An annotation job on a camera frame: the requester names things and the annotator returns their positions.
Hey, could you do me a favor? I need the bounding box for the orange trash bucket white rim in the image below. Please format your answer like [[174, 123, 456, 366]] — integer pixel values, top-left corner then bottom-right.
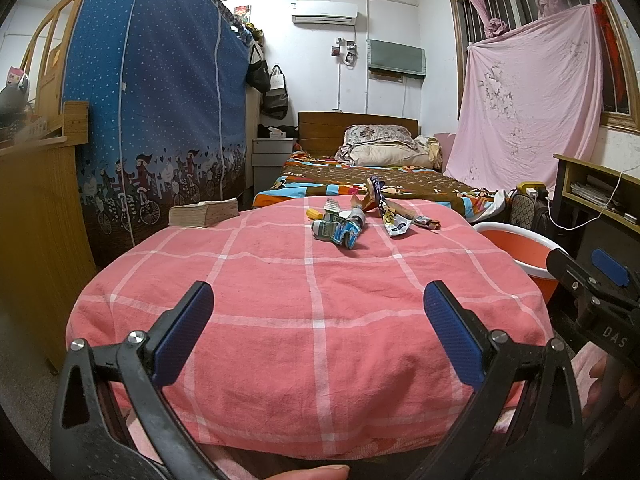
[[474, 222, 561, 304]]

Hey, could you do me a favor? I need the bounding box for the yellow small trash piece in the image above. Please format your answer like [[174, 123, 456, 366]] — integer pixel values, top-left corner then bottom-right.
[[306, 208, 324, 220]]

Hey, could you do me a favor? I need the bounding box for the person right hand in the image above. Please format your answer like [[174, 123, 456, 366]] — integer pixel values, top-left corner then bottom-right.
[[582, 356, 639, 418]]

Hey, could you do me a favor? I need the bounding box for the person left hand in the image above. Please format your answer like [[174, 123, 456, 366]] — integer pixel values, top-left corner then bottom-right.
[[267, 465, 350, 480]]

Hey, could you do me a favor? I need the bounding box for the wooden desk with shelf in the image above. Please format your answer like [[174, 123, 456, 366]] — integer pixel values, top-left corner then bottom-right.
[[551, 155, 640, 266]]

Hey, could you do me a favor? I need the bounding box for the stack of papers on shelf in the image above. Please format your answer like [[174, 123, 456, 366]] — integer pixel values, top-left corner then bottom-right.
[[570, 176, 620, 209]]

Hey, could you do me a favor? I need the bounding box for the patterned dark bag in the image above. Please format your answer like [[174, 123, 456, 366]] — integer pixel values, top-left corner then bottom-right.
[[510, 191, 537, 230]]

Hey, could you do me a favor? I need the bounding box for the yellow power strip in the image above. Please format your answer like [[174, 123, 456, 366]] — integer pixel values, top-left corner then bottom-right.
[[518, 181, 548, 200]]

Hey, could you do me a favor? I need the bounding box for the wooden cabinet left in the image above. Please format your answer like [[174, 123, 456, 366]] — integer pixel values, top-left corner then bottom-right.
[[1, 101, 96, 370]]

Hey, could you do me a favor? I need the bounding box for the pink hanging sheet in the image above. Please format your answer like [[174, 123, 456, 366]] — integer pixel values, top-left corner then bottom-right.
[[446, 4, 603, 191]]

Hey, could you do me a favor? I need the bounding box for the pink plaid bed cover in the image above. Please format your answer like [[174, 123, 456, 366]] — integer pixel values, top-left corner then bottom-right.
[[66, 196, 552, 460]]

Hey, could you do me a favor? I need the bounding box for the crumpled snack wrapper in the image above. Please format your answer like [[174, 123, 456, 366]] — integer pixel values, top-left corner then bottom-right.
[[367, 177, 440, 237]]

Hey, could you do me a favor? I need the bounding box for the stack of paper notes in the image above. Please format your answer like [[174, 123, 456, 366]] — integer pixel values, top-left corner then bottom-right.
[[168, 197, 239, 229]]

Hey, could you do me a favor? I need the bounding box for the crumpled blue white wrapper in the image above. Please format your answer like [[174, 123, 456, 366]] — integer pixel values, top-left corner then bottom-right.
[[311, 208, 366, 249]]

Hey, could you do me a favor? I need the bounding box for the beige pillow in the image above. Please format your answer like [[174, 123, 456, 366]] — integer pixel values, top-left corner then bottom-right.
[[343, 144, 442, 169]]

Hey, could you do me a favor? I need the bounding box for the floral pillow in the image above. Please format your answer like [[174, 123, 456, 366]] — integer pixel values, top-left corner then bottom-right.
[[334, 125, 418, 162]]

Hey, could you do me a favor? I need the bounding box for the colourful striped blanket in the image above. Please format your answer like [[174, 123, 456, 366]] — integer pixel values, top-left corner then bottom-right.
[[253, 151, 506, 223]]

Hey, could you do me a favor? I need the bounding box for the white bedside cabinet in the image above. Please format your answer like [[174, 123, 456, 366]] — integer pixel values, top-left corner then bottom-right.
[[252, 138, 295, 193]]

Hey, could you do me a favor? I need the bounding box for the wooden bed headboard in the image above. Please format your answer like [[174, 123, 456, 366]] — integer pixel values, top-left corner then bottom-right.
[[297, 112, 420, 156]]

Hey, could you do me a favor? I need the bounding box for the blue fabric wardrobe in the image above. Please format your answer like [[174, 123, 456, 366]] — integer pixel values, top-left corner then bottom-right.
[[63, 0, 250, 266]]

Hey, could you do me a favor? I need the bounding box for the black white hanging bag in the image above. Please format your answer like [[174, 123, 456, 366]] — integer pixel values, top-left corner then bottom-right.
[[260, 65, 290, 120]]

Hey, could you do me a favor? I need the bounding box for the white air conditioner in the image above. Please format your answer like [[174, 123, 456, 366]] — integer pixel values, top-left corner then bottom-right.
[[292, 0, 358, 26]]

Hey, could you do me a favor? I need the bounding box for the black hanging handbag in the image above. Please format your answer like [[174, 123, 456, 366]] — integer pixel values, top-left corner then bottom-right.
[[245, 42, 271, 94]]

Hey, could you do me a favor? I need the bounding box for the white charging cable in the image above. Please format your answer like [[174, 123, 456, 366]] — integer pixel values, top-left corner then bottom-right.
[[546, 167, 629, 232]]

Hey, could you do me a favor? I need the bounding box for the green covered wall unit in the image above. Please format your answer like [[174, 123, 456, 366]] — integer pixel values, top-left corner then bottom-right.
[[368, 39, 426, 78]]

